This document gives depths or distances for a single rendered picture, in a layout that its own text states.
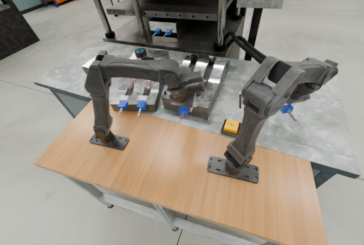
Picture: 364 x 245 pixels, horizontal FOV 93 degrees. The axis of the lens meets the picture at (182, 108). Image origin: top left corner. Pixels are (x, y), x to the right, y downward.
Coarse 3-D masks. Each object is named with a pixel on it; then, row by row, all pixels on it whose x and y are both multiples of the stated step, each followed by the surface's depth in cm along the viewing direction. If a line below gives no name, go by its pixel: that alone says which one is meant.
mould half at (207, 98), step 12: (204, 60) 105; (216, 60) 104; (228, 60) 116; (204, 72) 101; (216, 72) 99; (216, 84) 96; (168, 96) 92; (204, 96) 89; (216, 96) 98; (168, 108) 97; (204, 108) 85
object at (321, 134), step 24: (96, 48) 161; (120, 48) 157; (48, 72) 139; (72, 72) 136; (240, 72) 116; (312, 96) 95; (336, 96) 93; (192, 120) 90; (216, 120) 89; (240, 120) 88; (288, 120) 85; (312, 120) 84; (336, 120) 82; (264, 144) 77; (288, 144) 76; (312, 144) 75; (336, 144) 74; (336, 168) 67
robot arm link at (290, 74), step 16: (272, 64) 42; (288, 64) 42; (304, 64) 45; (320, 64) 49; (256, 80) 44; (272, 80) 45; (288, 80) 39; (304, 80) 47; (320, 80) 52; (288, 96) 42; (272, 112) 43
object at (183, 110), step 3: (180, 108) 77; (183, 108) 77; (186, 108) 77; (189, 108) 77; (192, 108) 82; (180, 111) 76; (183, 111) 76; (186, 111) 75; (189, 111) 78; (183, 114) 76; (186, 114) 77; (180, 117) 74; (180, 120) 73
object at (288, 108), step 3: (285, 105) 76; (288, 105) 75; (291, 105) 75; (282, 108) 75; (285, 108) 74; (288, 108) 74; (291, 108) 74; (282, 111) 76; (285, 111) 75; (288, 111) 74; (291, 111) 76; (291, 114) 73; (291, 117) 72; (294, 117) 72; (294, 120) 71
